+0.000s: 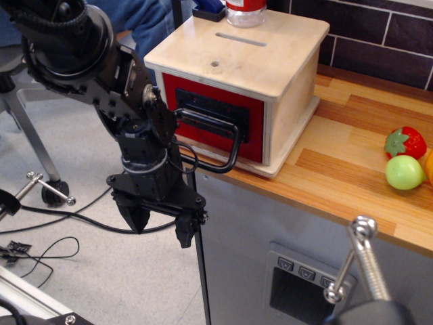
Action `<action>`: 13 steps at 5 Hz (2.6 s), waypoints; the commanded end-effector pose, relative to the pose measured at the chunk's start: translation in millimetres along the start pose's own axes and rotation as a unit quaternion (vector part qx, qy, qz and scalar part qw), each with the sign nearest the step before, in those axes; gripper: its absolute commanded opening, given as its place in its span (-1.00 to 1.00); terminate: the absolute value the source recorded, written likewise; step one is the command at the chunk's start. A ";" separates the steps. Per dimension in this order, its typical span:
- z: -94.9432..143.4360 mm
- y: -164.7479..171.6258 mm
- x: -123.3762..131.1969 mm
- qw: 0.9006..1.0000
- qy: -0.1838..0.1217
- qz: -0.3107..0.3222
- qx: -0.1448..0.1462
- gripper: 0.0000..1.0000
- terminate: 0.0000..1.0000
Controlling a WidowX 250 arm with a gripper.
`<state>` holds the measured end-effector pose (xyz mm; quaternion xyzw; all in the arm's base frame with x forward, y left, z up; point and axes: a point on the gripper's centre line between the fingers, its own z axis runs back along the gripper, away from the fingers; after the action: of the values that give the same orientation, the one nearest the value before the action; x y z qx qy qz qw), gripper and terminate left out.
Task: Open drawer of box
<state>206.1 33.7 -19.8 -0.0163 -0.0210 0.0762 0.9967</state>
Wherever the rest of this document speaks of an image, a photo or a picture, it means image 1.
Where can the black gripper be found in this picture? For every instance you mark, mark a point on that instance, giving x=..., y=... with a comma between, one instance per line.
x=142, y=189

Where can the red front wooden drawer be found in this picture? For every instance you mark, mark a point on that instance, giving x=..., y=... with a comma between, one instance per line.
x=252, y=148

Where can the black metal drawer handle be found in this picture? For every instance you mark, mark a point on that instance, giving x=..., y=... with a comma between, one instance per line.
x=233, y=149

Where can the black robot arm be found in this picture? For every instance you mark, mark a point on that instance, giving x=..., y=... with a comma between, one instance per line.
x=120, y=89

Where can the light wooden box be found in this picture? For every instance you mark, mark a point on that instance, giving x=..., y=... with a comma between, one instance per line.
x=270, y=69

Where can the grey cabinet with control panel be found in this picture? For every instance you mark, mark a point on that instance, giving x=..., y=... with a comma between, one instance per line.
x=271, y=245

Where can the grey office chair base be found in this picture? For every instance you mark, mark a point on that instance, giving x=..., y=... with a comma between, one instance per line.
x=17, y=89

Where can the person in blue jeans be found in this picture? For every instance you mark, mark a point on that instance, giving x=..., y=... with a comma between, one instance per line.
x=142, y=20

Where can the silver screw clamp right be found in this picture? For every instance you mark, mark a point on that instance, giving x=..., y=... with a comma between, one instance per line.
x=380, y=308

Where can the black tray with blue object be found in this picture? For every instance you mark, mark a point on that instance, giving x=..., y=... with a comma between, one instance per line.
x=212, y=10

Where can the clear plastic jar red label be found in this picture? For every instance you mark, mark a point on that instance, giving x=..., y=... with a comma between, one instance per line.
x=246, y=13

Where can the green toy apple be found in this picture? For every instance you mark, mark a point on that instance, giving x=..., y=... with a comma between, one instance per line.
x=404, y=173

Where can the red toy strawberry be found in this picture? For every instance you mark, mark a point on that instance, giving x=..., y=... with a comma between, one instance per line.
x=405, y=141

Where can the orange toy fruit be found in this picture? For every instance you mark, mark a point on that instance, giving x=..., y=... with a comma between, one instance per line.
x=428, y=167

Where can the aluminium rail bottom left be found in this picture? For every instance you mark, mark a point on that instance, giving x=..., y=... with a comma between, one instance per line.
x=33, y=305

